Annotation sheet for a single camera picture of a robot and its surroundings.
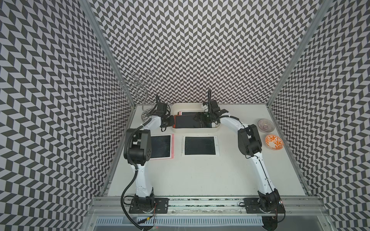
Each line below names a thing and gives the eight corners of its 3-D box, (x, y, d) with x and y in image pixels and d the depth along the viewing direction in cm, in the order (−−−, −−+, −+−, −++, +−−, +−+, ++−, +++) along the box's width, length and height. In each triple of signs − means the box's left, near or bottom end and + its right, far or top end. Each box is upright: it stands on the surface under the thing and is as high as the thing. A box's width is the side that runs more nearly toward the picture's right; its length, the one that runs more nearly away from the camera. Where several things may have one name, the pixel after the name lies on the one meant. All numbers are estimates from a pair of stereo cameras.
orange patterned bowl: (261, 143, 98) (264, 139, 94) (266, 135, 102) (269, 131, 98) (277, 153, 94) (281, 149, 89) (282, 145, 98) (286, 141, 93)
